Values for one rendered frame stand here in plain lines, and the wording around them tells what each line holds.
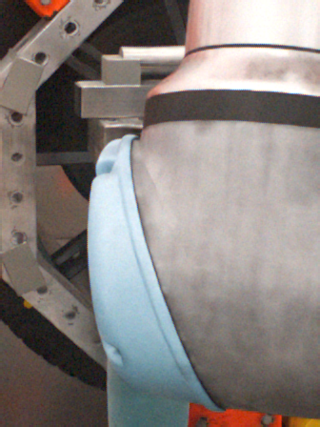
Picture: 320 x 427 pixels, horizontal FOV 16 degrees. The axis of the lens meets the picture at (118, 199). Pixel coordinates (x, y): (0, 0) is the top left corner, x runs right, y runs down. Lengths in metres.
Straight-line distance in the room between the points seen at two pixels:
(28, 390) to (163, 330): 2.35
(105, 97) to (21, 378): 1.88
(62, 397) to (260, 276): 2.33
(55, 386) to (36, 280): 1.56
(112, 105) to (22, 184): 0.23
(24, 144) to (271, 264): 0.81
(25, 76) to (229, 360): 0.79
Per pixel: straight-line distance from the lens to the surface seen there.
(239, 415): 1.39
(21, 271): 1.28
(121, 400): 1.23
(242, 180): 0.46
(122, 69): 1.05
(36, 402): 2.75
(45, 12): 1.22
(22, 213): 1.26
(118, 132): 1.03
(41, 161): 1.36
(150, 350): 0.48
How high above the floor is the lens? 1.14
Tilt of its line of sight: 15 degrees down
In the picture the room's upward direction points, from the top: 1 degrees clockwise
